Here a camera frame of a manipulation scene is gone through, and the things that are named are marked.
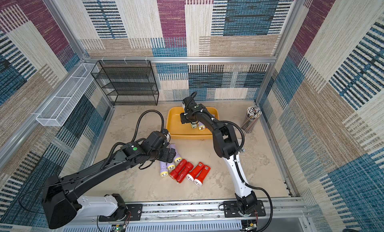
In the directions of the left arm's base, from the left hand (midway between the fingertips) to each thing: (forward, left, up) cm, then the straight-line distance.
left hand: (170, 152), depth 79 cm
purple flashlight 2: (-5, +4, -10) cm, 12 cm away
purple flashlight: (+24, -18, -10) cm, 31 cm away
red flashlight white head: (-6, -13, -12) cm, 18 cm away
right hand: (+28, -9, -8) cm, 31 cm away
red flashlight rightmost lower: (-8, -17, -13) cm, 23 cm away
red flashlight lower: (-5, -8, -11) cm, 15 cm away
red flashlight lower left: (-5, -3, -11) cm, 13 cm away
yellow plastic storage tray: (+22, -1, -12) cm, 25 cm away
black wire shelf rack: (+54, +36, +4) cm, 65 cm away
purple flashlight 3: (-3, +1, -11) cm, 11 cm away
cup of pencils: (+22, -48, +5) cm, 53 cm away
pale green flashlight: (+24, -13, -10) cm, 29 cm away
